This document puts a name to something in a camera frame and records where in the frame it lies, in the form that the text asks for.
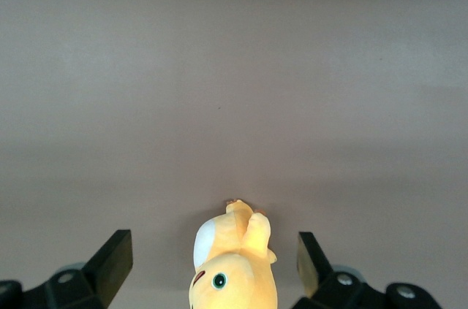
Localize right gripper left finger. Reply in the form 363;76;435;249
0;229;134;309

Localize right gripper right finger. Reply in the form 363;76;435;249
291;231;445;309

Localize yellow plush toy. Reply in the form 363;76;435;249
187;198;279;309

